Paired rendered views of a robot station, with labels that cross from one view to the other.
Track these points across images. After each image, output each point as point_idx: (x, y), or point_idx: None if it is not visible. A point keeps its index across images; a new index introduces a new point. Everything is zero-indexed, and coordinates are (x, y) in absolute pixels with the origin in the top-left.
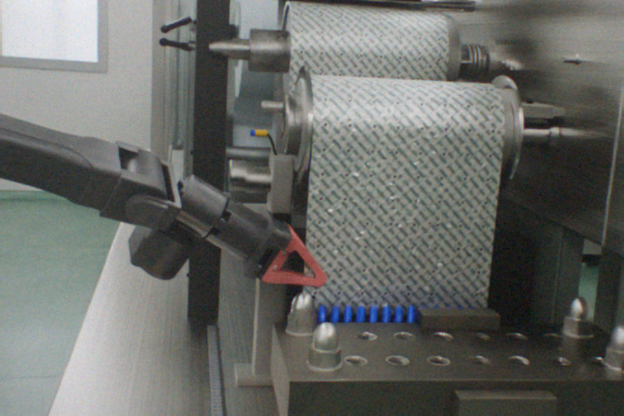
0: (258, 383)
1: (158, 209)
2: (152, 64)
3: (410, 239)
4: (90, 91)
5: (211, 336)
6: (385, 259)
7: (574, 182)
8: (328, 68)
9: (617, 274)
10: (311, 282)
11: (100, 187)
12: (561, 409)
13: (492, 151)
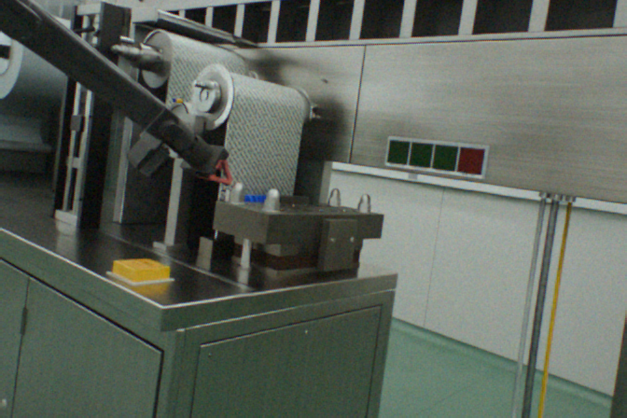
0: (176, 248)
1: (177, 129)
2: None
3: (267, 160)
4: None
5: (111, 235)
6: (257, 171)
7: (327, 137)
8: (190, 71)
9: None
10: (226, 182)
11: (153, 112)
12: None
13: (299, 119)
